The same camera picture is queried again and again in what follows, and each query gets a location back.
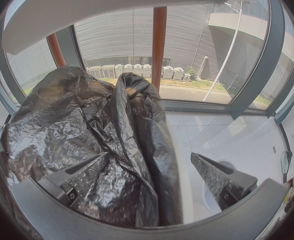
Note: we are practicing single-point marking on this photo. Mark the white trash bin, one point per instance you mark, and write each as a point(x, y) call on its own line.
point(186, 196)

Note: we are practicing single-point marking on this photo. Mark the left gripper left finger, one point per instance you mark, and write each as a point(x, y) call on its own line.
point(84, 176)

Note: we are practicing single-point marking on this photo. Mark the black plastic bag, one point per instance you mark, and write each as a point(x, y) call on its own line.
point(62, 124)

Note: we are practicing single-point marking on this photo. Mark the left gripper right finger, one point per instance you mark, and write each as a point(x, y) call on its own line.
point(219, 181)

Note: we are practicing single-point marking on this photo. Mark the window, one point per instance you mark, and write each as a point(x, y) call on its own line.
point(259, 71)

